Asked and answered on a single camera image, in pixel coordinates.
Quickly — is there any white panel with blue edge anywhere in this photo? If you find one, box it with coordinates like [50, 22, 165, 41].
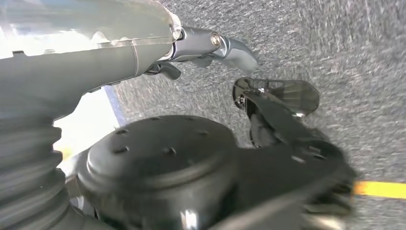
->
[52, 85, 127, 178]

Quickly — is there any dark robot foot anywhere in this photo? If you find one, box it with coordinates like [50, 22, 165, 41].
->
[232, 77, 320, 117]

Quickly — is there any yellow floor tape square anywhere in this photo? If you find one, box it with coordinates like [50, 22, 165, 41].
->
[353, 180, 406, 201]

